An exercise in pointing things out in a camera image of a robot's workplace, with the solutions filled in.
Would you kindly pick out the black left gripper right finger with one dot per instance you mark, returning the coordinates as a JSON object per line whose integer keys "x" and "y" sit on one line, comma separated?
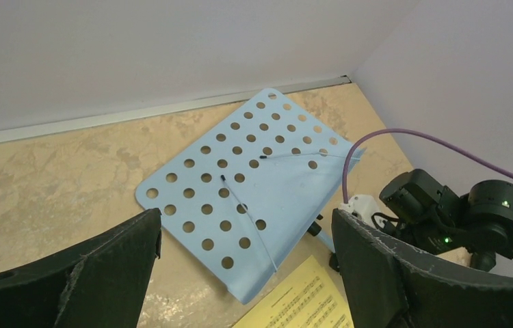
{"x": 389, "y": 283}

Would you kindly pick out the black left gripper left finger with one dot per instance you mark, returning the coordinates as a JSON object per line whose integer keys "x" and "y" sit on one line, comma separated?
{"x": 100, "y": 282}

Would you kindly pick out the blue tripod music stand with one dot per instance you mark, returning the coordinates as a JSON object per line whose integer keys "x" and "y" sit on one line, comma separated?
{"x": 241, "y": 196}

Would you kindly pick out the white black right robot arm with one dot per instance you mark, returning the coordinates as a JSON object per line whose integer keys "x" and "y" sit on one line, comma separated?
{"x": 469, "y": 230}

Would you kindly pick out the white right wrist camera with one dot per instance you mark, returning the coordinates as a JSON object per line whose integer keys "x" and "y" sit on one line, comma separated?
{"x": 362, "y": 207}

